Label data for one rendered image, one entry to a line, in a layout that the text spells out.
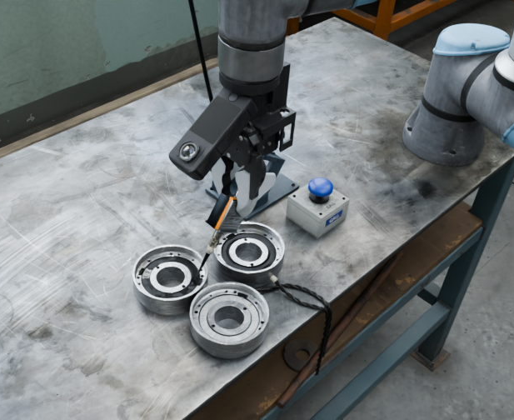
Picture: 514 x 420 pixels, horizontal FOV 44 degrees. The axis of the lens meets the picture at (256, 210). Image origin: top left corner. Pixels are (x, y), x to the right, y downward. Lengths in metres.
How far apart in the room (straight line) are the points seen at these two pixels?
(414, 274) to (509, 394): 0.68
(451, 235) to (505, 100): 0.48
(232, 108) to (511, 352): 1.46
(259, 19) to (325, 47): 0.86
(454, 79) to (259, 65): 0.50
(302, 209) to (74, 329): 0.38
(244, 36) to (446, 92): 0.55
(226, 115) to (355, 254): 0.37
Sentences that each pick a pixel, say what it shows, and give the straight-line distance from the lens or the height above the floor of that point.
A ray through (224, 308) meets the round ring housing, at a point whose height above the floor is 0.82.
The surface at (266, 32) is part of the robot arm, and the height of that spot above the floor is 1.20.
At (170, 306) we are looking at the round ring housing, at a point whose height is 0.83.
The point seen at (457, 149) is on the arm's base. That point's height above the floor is 0.83.
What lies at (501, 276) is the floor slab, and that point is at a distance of 2.24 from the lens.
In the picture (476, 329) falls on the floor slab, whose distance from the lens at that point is 2.06.
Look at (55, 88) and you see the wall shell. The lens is 2.68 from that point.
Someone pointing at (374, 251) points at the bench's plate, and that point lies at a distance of 1.02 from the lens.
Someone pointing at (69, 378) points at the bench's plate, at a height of 0.80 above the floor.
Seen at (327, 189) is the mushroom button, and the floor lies 0.87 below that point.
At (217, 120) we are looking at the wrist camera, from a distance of 0.74.
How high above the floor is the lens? 1.51
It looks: 42 degrees down
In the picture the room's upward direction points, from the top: 4 degrees clockwise
